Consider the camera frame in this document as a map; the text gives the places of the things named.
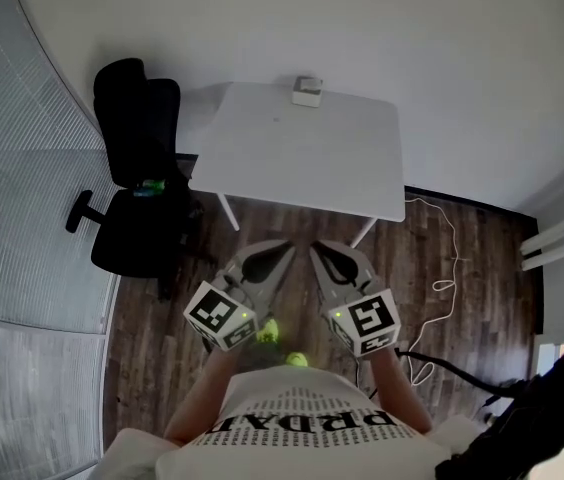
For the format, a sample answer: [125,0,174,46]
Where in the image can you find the grey and white tissue box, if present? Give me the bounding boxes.
[291,75,324,109]

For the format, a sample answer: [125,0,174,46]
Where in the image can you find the white cable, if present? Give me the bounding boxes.
[404,195,463,387]

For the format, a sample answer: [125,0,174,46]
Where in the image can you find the thick black cable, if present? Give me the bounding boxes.
[394,347,518,399]

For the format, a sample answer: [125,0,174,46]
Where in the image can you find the person's right forearm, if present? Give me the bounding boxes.
[369,350,433,434]

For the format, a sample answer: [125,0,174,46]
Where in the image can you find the person's white printed shirt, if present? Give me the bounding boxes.
[96,365,483,480]

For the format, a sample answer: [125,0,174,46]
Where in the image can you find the grey window blinds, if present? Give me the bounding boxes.
[0,0,123,337]

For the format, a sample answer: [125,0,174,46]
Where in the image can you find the white frame rails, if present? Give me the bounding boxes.
[520,200,564,272]

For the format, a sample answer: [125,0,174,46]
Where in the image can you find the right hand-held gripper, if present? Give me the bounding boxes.
[308,240,402,358]

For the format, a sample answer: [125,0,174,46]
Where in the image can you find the person's left neon shoe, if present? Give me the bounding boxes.
[256,317,281,345]

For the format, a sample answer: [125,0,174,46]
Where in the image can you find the black equipment bag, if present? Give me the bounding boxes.
[434,332,564,480]

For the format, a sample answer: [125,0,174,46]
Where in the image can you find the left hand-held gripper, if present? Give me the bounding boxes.
[183,239,297,352]

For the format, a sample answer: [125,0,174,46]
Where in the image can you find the person's left forearm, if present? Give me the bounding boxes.
[164,347,243,444]

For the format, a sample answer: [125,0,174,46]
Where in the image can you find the black office chair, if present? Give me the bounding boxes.
[65,57,201,299]

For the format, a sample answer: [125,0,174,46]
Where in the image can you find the white table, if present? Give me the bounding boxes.
[189,81,407,249]

